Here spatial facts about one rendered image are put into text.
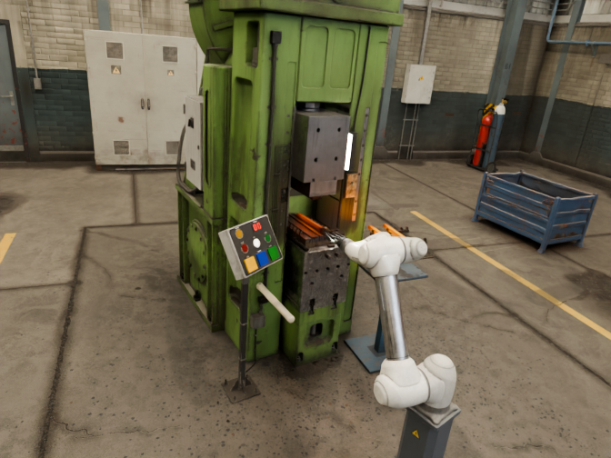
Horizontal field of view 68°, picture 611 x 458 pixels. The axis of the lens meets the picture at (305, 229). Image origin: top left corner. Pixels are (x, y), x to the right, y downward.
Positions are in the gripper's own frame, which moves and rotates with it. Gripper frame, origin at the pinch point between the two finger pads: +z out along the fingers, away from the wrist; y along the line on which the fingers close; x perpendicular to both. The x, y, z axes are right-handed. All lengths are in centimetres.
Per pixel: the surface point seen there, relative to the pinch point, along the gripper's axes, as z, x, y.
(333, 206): 28.1, 5.3, 22.4
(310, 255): -0.6, -14.6, -11.6
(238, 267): -20, -3, -70
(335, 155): 6.1, 48.7, 4.4
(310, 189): 5.8, 28.3, -12.2
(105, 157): 551, -86, -60
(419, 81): 494, 56, 533
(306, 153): 6, 51, -17
